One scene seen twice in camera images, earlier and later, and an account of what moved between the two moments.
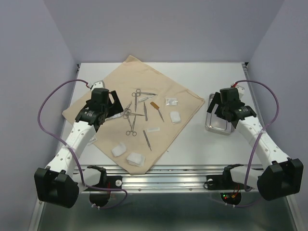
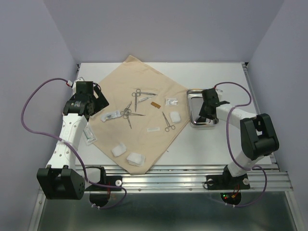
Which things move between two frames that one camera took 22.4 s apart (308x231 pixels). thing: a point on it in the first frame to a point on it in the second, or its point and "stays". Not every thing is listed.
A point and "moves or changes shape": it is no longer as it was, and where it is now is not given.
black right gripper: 216,100 to 203,113
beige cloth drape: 156,110 stays
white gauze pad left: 119,150 stays
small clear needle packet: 171,101 stays
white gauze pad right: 175,117 stays
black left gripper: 117,108 to 101,102
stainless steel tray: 215,124 to 195,97
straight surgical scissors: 135,95 stays
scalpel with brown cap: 157,107 moves or changes shape
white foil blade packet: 153,129 stays
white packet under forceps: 146,97 stays
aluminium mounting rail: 178,178 stays
